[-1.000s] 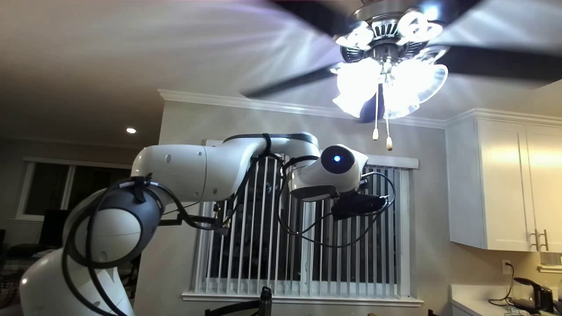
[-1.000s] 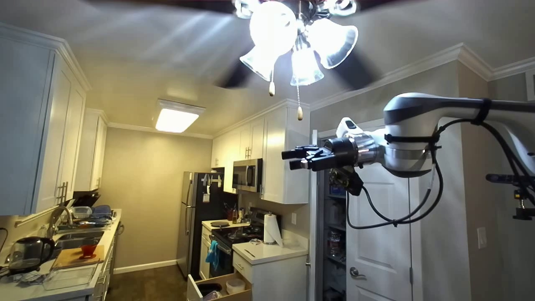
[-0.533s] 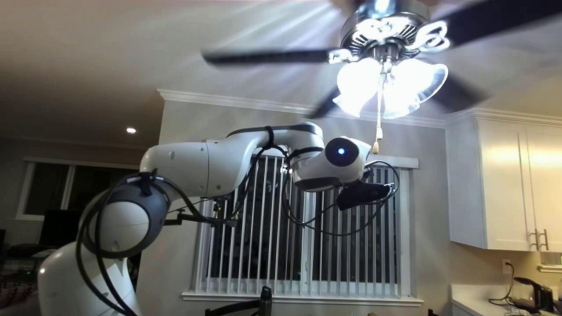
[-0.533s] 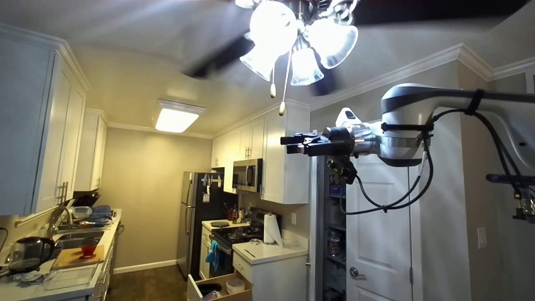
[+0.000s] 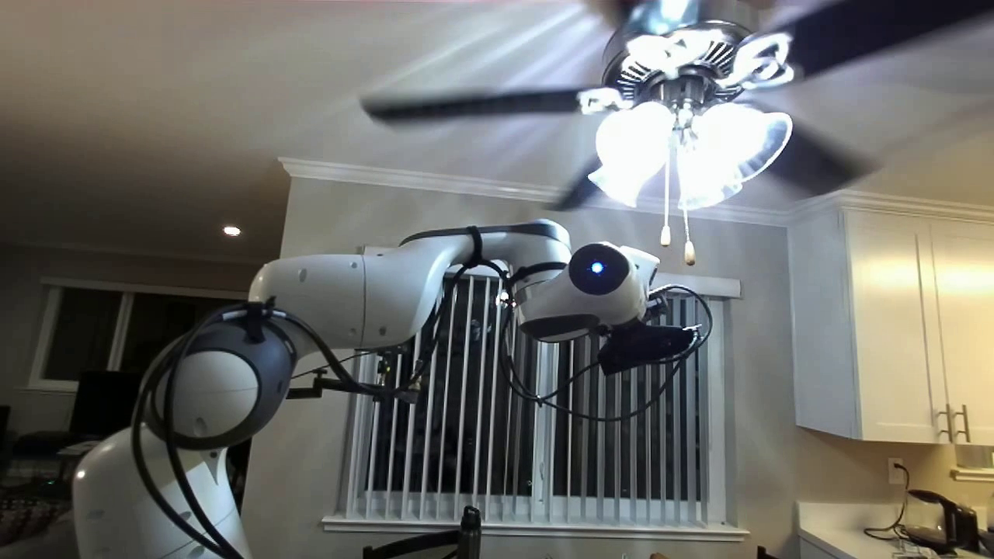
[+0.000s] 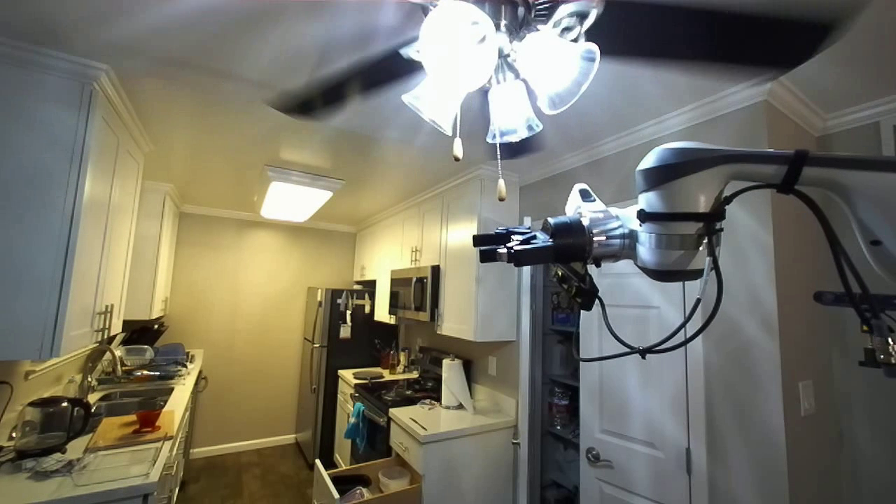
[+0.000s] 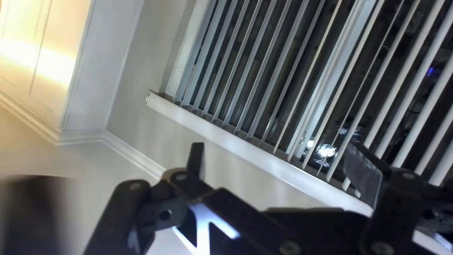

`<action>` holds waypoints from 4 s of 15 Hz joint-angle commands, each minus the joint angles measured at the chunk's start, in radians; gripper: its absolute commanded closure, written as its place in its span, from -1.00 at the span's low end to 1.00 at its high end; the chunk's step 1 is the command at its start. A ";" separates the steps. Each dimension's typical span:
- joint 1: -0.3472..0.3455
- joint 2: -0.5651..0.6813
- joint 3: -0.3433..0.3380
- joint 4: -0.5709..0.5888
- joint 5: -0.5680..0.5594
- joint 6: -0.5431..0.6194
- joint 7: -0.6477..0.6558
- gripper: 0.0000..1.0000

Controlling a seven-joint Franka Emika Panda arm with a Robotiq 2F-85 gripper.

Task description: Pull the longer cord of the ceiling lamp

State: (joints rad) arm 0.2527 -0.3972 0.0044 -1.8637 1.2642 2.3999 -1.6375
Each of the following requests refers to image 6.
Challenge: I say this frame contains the white base cabinet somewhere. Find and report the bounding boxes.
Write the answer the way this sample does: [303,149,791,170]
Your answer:
[388,402,518,504]

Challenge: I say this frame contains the black stove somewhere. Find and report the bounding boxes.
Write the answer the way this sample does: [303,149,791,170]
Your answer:
[349,346,472,467]

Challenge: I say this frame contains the pantry shelves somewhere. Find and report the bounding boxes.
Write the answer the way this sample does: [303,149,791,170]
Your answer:
[538,266,582,504]

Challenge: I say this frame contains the flat ceiling light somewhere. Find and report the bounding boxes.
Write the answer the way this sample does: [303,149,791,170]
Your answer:
[255,165,346,224]

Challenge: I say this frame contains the row of white wall cabinets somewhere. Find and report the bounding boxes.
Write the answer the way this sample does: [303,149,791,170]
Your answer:
[0,41,182,362]
[353,167,521,343]

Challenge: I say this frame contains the camera on mount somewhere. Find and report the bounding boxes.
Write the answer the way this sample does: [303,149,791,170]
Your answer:
[813,290,896,379]

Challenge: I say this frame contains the sink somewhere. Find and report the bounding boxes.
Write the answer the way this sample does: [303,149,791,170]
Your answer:
[90,386,176,419]

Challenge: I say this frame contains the kitchen tap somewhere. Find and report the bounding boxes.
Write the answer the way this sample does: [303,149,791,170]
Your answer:
[77,344,124,400]

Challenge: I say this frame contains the wooden cutting board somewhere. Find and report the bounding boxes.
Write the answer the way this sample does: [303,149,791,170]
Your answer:
[86,410,176,452]

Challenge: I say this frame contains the glass baking dish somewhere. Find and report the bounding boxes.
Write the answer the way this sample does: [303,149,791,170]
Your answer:
[69,442,167,488]

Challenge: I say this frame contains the black electric kettle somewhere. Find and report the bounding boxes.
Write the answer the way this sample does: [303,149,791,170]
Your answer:
[12,395,92,461]

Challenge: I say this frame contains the microwave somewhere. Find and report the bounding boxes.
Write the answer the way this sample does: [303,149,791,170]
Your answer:
[388,265,441,323]

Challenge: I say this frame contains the blue towel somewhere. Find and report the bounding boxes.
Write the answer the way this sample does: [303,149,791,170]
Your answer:
[344,402,369,454]

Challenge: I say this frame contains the dish rack with dishes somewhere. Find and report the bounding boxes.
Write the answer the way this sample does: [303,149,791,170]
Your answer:
[115,342,191,383]

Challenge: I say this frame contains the steel refrigerator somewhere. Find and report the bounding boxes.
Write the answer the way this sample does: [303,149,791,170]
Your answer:
[295,286,376,470]

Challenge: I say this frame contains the paper towel roll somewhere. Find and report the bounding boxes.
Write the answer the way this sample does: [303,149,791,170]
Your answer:
[440,355,475,412]

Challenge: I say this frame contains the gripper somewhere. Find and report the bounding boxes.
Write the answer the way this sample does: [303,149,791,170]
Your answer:
[472,215,597,267]

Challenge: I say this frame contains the ceiling fan with lamp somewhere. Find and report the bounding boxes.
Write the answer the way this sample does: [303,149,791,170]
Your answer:
[268,0,844,145]

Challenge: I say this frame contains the open drawer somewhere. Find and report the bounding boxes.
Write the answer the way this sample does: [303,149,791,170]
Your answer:
[312,456,424,504]

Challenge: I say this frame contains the white door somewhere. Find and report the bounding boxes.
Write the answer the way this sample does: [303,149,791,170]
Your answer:
[579,260,709,504]

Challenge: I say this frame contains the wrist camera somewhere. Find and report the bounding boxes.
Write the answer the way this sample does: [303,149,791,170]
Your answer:
[552,262,601,313]

